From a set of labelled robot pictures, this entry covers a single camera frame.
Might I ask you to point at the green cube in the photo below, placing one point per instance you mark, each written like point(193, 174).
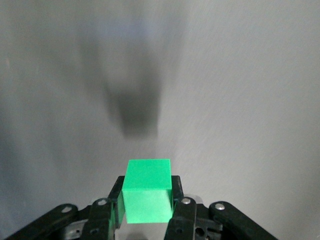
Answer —
point(147, 190)

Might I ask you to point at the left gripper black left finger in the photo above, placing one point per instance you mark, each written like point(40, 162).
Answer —
point(100, 217)

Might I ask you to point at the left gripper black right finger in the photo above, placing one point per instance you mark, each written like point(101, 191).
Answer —
point(187, 220)

